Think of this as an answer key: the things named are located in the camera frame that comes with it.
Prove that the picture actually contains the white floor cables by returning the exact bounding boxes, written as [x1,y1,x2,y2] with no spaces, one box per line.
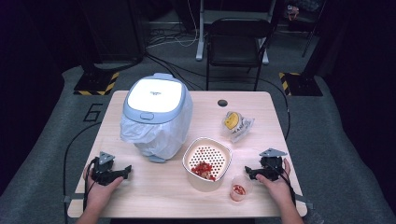
[146,0,200,49]

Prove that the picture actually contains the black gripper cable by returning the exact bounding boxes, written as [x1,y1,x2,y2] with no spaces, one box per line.
[81,158,98,213]
[274,162,297,207]

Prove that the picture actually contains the white plastic trash bag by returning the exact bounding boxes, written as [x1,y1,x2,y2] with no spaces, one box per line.
[120,94,194,161]

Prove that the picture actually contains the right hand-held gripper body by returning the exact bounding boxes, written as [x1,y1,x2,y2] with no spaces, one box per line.
[255,147,288,182]

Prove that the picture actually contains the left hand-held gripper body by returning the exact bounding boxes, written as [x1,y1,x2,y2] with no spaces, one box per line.
[90,151,125,187]

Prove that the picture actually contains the black floor cable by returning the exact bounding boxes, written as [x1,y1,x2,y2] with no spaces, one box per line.
[258,77,291,142]
[63,121,103,224]

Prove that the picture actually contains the person's left hand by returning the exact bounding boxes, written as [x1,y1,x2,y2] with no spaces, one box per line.
[83,164,125,213]

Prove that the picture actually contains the red pepper scraps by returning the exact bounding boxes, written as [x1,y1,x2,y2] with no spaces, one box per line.
[190,161,218,182]

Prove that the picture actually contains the clear plastic cup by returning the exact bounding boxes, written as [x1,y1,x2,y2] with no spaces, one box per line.
[229,175,254,203]

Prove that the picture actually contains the yellow-black striped stand base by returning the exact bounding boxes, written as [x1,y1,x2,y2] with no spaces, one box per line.
[73,71,120,96]
[278,72,324,97]

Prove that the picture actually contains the white metal desk frame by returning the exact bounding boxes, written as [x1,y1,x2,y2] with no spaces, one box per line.
[194,0,277,65]

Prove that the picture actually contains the person's right hand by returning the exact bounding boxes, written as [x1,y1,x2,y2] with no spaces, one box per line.
[255,158,295,208]

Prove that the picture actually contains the black folding chair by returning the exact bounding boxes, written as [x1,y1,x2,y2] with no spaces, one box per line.
[205,18,273,91]

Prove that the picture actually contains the clear yellow snack packet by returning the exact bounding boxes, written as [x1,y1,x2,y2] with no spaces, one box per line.
[221,110,256,144]

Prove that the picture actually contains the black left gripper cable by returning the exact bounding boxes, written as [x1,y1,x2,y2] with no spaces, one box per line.
[81,158,98,213]

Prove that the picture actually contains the white colander bowl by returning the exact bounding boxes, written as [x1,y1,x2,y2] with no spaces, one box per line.
[181,136,233,192]

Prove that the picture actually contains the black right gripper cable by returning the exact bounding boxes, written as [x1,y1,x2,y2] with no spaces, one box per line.
[274,162,297,207]

